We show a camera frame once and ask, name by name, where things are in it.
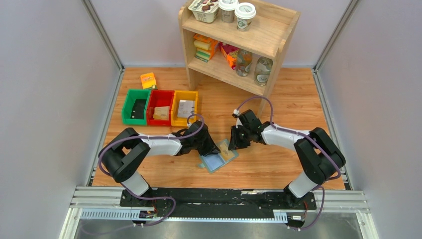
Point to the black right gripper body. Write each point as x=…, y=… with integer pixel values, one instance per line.
x=240, y=134

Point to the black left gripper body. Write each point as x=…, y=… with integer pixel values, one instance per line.
x=204, y=141

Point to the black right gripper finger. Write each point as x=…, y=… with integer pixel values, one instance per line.
x=237, y=142
x=236, y=131

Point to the teal card holder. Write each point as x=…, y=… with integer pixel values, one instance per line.
x=212, y=163

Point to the tan card with logo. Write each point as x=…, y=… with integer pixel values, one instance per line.
x=161, y=113

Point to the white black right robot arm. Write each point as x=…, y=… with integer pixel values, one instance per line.
x=319, y=157

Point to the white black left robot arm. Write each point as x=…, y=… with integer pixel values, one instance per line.
x=121, y=158

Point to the white packet in yellow bin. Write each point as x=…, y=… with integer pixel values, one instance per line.
x=186, y=108

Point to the red plastic bin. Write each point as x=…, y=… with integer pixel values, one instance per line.
x=159, y=98

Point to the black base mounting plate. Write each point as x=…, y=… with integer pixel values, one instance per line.
x=222, y=204

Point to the black item in green bin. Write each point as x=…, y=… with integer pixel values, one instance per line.
x=138, y=109

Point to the right clear glass bottle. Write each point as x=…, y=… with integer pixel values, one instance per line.
x=262, y=70

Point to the clear glass bottle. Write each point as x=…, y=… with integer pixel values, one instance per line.
x=243, y=62
x=262, y=70

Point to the left clear glass bottle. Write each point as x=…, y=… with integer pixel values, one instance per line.
x=243, y=62

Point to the wooden shelf unit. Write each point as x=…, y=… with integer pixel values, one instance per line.
x=269, y=36

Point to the orange yellow snack box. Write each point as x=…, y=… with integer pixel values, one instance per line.
x=148, y=81

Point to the green plastic bin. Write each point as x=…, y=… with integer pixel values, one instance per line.
x=131, y=96

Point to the orange red snack box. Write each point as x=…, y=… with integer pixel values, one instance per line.
x=230, y=54

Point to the stack of sponges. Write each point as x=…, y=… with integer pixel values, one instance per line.
x=206, y=47

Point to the right coffee cup white lid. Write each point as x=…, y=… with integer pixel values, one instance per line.
x=244, y=12

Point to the coffee cup white lid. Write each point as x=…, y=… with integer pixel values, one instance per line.
x=227, y=8
x=244, y=12

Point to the left coffee cup white lid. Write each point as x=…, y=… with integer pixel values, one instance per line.
x=227, y=8

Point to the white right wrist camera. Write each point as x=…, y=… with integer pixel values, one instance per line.
x=236, y=114

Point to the aluminium frame rail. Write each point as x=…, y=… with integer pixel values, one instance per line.
x=103, y=203

